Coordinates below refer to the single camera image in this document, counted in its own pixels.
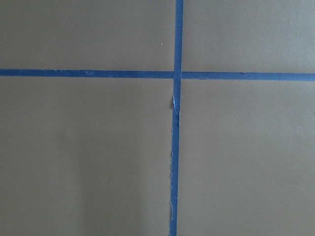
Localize brown paper table cover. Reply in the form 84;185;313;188
0;0;315;236

